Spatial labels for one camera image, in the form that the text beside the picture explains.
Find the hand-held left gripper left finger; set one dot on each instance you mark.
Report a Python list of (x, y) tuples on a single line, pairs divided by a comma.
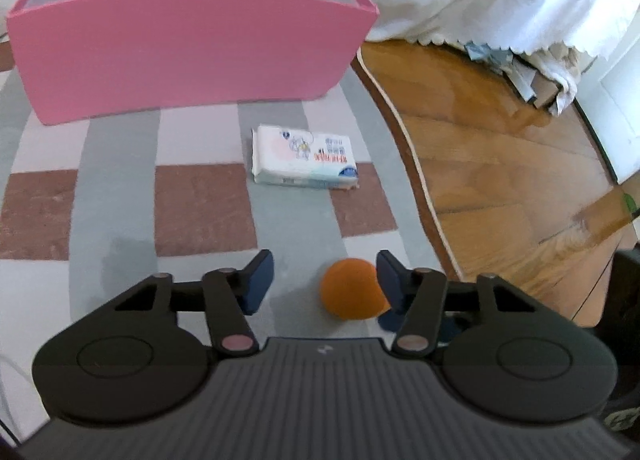
[(257, 285)]

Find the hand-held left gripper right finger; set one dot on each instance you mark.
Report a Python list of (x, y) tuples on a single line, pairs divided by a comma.
[(392, 282)]

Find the orange ball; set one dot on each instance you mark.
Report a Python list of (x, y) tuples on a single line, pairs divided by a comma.
[(350, 290)]

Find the pink cardboard box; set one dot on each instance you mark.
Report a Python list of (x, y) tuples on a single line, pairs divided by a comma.
[(190, 49)]

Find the checkered rug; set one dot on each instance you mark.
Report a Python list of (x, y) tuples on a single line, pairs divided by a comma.
[(200, 210)]

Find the small green object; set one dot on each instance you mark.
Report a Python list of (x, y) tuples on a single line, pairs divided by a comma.
[(631, 203)]

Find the white tissue pack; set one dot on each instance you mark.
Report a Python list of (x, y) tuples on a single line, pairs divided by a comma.
[(300, 157)]

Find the white cabinet door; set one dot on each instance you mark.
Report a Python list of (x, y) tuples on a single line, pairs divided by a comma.
[(620, 109)]

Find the cardboard piece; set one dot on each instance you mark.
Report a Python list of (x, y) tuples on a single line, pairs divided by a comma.
[(542, 89)]

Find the blue patterned cloth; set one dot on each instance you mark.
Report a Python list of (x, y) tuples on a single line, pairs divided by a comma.
[(492, 55)]

